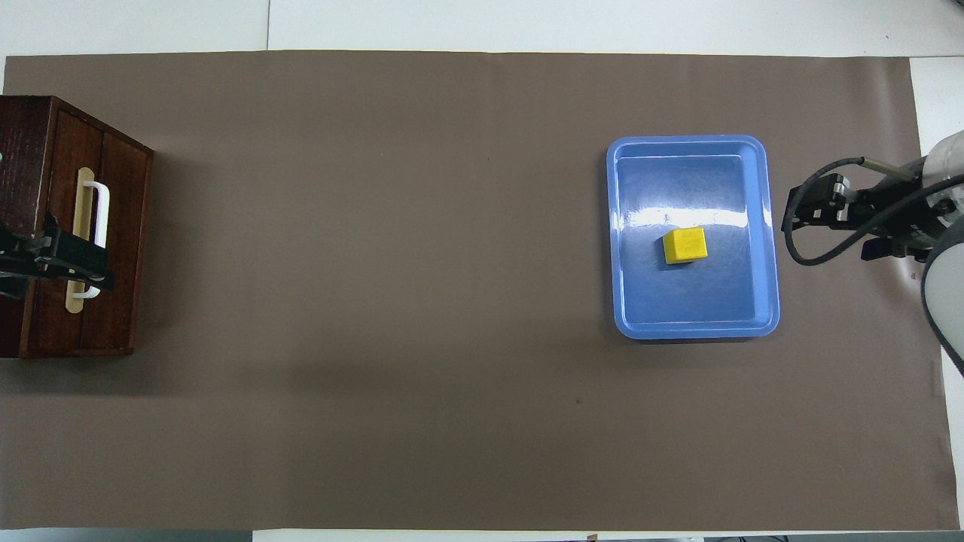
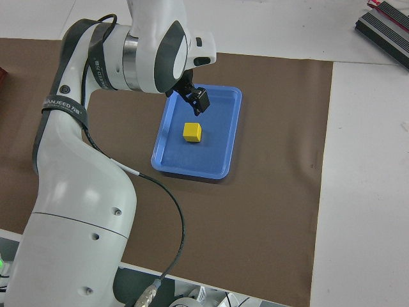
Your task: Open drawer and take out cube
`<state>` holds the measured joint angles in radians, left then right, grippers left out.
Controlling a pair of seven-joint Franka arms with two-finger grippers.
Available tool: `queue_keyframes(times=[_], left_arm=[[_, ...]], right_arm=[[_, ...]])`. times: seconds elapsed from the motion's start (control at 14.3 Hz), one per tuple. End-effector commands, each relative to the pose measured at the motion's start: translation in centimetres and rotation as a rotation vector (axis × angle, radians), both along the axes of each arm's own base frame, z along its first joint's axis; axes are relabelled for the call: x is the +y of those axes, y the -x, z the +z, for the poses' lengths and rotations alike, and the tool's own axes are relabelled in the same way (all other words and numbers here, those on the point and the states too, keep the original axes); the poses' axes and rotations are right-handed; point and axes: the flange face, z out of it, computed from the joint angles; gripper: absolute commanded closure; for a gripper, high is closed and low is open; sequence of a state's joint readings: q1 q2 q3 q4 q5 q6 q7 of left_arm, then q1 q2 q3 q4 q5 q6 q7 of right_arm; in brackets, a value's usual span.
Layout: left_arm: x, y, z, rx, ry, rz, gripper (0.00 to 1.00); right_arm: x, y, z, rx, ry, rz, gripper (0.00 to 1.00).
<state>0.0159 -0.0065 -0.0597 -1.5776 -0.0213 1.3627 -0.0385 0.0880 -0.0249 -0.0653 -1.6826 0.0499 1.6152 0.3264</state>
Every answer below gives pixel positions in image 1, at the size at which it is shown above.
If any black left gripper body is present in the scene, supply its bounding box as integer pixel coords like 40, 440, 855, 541
0, 226, 42, 298

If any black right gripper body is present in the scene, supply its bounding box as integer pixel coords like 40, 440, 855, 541
850, 177, 946, 260

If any beige handle backing plate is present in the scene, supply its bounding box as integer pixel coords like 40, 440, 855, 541
67, 166, 95, 313

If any white drawer handle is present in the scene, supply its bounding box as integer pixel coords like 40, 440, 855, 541
73, 181, 111, 299

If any yellow cube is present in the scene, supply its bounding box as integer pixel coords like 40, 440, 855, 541
662, 226, 709, 266

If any dark wooden cabinet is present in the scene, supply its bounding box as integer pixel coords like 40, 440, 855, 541
0, 95, 154, 359

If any blue plastic tray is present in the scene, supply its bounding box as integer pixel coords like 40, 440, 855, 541
606, 135, 781, 341

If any brown table mat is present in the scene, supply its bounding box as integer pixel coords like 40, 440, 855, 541
0, 50, 951, 531

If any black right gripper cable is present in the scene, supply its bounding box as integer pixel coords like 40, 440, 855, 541
782, 157, 964, 266

